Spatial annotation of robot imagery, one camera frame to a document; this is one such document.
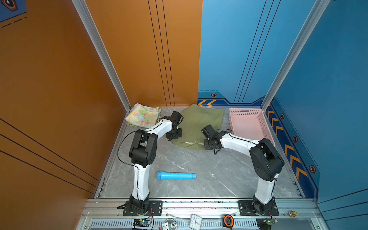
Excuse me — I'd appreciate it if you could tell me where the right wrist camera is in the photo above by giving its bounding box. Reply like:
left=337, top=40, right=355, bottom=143
left=201, top=125, right=218, bottom=140

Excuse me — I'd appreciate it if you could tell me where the aluminium front rail frame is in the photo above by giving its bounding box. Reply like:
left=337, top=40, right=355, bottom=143
left=76, top=198, right=328, bottom=230

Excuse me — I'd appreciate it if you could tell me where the blue toy microphone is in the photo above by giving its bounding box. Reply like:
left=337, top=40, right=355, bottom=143
left=156, top=171, right=196, bottom=180

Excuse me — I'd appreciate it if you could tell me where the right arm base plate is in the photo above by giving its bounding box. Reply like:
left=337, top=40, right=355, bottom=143
left=238, top=199, right=279, bottom=216

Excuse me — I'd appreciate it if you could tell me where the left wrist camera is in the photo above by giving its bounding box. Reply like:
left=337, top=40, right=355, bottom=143
left=170, top=111, right=184, bottom=126

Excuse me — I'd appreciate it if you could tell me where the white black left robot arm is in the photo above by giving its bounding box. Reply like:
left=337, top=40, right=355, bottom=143
left=118, top=116, right=184, bottom=215

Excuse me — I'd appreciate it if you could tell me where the orange black tape measure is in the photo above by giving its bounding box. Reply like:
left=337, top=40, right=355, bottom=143
left=222, top=214, right=234, bottom=229

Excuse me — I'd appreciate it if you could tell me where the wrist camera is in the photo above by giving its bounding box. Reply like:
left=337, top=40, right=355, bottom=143
left=201, top=125, right=218, bottom=140
left=170, top=111, right=184, bottom=126

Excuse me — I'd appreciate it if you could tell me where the small white clock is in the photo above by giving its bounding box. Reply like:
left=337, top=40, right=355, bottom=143
left=189, top=214, right=203, bottom=230

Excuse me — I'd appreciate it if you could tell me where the olive green ruffled skirt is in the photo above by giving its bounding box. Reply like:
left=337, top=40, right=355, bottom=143
left=172, top=104, right=225, bottom=150

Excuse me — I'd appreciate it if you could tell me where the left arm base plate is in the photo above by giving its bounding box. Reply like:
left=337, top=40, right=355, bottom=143
left=123, top=200, right=163, bottom=217

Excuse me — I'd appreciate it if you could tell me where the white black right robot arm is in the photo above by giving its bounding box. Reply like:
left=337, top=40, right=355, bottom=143
left=201, top=126, right=285, bottom=216

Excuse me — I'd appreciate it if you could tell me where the pastel floral skirt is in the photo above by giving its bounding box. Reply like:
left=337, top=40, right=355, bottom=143
left=125, top=103, right=161, bottom=128

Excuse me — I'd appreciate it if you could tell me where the green circuit board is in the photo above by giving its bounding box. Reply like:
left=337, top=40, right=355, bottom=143
left=132, top=218, right=152, bottom=230

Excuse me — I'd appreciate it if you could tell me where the aluminium corner post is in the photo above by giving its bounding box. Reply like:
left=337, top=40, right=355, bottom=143
left=260, top=0, right=330, bottom=112
left=72, top=0, right=131, bottom=111

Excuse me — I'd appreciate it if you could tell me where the aluminium corner post left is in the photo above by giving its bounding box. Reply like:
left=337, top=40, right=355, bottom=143
left=72, top=0, right=131, bottom=111

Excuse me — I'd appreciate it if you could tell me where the aluminium corner post right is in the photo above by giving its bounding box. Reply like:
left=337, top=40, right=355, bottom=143
left=260, top=0, right=330, bottom=112

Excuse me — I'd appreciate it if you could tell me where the pink perforated plastic basket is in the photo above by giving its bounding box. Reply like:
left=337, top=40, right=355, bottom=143
left=229, top=108, right=275, bottom=146

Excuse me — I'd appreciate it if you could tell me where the brass round knob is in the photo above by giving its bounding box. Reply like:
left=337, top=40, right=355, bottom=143
left=289, top=211, right=299, bottom=218

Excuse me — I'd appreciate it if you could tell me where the white power plug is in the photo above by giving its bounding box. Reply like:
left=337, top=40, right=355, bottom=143
left=161, top=218, right=178, bottom=230

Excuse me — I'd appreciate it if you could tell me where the right circuit board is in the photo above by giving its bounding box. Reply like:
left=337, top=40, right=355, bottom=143
left=256, top=219, right=279, bottom=230

